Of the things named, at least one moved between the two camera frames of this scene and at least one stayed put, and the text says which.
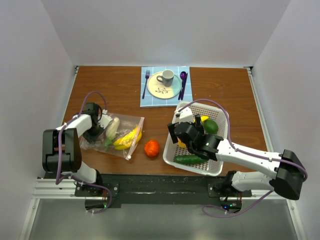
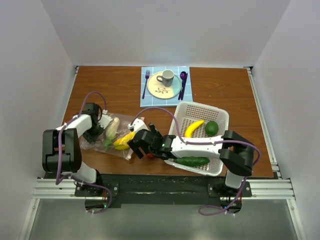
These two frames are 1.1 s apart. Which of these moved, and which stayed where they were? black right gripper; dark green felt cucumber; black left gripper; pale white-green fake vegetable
Moved: black right gripper
Stayed: dark green felt cucumber; black left gripper; pale white-green fake vegetable
